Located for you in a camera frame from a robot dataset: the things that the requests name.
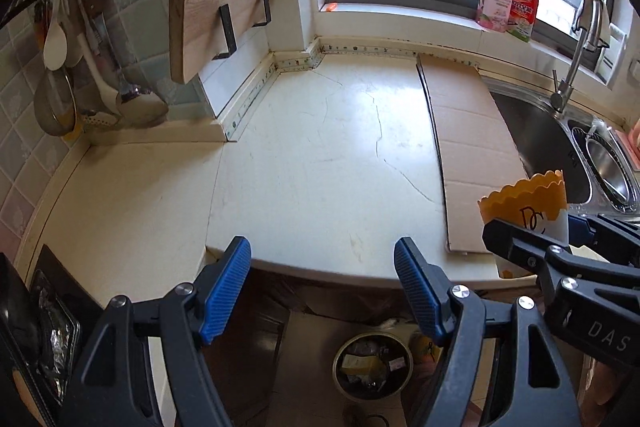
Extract metal mesh strainer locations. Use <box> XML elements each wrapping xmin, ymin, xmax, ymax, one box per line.
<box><xmin>34</xmin><ymin>69</ymin><xmax>77</xmax><ymax>138</ymax></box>

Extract black wok wooden handle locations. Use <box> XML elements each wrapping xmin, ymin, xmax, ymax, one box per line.
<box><xmin>0</xmin><ymin>252</ymin><xmax>43</xmax><ymax>413</ymax></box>

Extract black gas stove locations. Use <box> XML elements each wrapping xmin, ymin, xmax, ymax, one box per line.
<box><xmin>0</xmin><ymin>244</ymin><xmax>108</xmax><ymax>427</ymax></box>

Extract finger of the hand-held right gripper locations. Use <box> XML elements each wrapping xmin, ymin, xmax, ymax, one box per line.
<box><xmin>481</xmin><ymin>217</ymin><xmax>640</xmax><ymax>303</ymax></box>
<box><xmin>566</xmin><ymin>213</ymin><xmax>640</xmax><ymax>265</ymax></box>

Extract steel bowl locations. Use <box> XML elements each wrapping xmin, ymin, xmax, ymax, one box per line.
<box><xmin>585</xmin><ymin>138</ymin><xmax>633</xmax><ymax>202</ymax></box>

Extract steel faucet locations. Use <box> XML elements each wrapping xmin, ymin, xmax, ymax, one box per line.
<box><xmin>550</xmin><ymin>0</ymin><xmax>607</xmax><ymax>112</ymax></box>

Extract white rice paddle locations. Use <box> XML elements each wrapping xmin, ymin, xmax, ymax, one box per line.
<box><xmin>42</xmin><ymin>0</ymin><xmax>68</xmax><ymax>72</ymax></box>

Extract stainless steel sink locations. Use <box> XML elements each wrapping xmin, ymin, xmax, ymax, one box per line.
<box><xmin>482</xmin><ymin>74</ymin><xmax>640</xmax><ymax>215</ymax></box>

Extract round trash bin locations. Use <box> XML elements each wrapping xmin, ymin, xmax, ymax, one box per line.
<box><xmin>332</xmin><ymin>333</ymin><xmax>415</xmax><ymax>403</ymax></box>

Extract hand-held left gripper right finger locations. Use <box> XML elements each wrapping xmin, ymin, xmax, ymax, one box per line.
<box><xmin>393</xmin><ymin>237</ymin><xmax>583</xmax><ymax>427</ymax></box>

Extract orange paper cup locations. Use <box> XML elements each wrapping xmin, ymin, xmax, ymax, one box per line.
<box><xmin>477</xmin><ymin>170</ymin><xmax>570</xmax><ymax>279</ymax></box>

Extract person's right hand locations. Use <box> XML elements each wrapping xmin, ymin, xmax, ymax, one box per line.
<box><xmin>580</xmin><ymin>354</ymin><xmax>640</xmax><ymax>427</ymax></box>

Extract flat cardboard sheet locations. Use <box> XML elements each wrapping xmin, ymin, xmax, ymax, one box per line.
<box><xmin>416</xmin><ymin>53</ymin><xmax>531</xmax><ymax>255</ymax></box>

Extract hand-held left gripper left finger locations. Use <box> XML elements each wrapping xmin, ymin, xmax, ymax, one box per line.
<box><xmin>59</xmin><ymin>236</ymin><xmax>252</xmax><ymax>427</ymax></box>

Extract pink holder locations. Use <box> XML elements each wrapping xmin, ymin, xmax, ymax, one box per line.
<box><xmin>620</xmin><ymin>117</ymin><xmax>640</xmax><ymax>158</ymax></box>

